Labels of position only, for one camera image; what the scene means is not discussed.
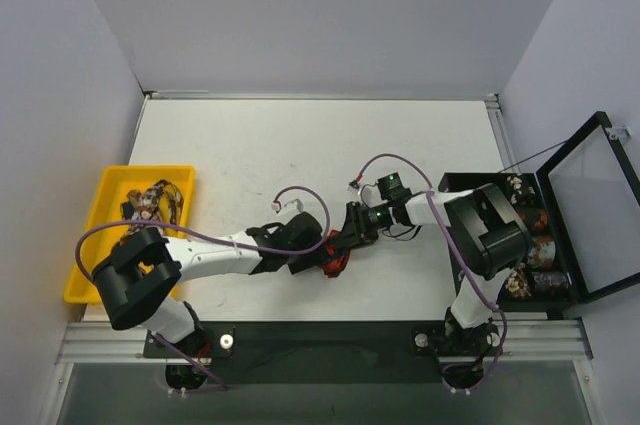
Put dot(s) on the yellow plastic tray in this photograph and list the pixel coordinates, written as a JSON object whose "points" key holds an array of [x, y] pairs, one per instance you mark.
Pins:
{"points": [[115, 183]]}

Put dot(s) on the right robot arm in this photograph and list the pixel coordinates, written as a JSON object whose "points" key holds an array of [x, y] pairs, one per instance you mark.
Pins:
{"points": [[483, 231]]}

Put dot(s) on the orange navy striped tie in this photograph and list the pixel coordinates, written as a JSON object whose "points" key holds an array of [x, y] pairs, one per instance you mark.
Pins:
{"points": [[337, 260]]}

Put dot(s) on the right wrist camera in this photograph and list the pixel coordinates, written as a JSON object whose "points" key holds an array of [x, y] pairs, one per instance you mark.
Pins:
{"points": [[391, 188]]}

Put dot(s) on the blue orange rolled tie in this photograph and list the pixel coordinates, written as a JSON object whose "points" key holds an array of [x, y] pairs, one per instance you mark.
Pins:
{"points": [[542, 254]]}

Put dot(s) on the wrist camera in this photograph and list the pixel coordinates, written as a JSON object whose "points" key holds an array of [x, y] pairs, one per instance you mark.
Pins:
{"points": [[391, 188], [292, 206]]}

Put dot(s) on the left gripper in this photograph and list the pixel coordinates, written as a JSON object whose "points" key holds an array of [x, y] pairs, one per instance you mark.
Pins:
{"points": [[310, 256]]}

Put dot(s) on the dark rolled tie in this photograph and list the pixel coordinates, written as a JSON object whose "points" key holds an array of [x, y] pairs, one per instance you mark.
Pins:
{"points": [[550, 282]]}

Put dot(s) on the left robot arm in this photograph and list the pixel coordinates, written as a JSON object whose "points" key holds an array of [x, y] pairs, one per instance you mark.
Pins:
{"points": [[135, 281]]}

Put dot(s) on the black tie storage box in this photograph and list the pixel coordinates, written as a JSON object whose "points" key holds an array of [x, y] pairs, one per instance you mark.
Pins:
{"points": [[459, 181]]}

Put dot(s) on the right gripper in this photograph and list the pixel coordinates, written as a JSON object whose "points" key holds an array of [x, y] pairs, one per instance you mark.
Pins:
{"points": [[356, 224]]}

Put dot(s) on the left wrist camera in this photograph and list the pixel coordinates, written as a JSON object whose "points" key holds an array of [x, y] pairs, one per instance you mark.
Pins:
{"points": [[292, 206]]}

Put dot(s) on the brown floral tie in tray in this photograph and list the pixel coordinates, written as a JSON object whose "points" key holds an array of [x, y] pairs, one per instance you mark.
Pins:
{"points": [[161, 202]]}

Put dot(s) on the brown floral rolled tie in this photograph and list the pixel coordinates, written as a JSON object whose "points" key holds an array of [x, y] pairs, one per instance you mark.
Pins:
{"points": [[517, 284]]}

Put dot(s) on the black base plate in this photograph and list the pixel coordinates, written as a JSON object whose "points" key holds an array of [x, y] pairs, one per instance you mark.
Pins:
{"points": [[329, 353]]}

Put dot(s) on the black framed glass box lid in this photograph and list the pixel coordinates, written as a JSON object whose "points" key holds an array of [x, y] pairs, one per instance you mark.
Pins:
{"points": [[591, 191]]}

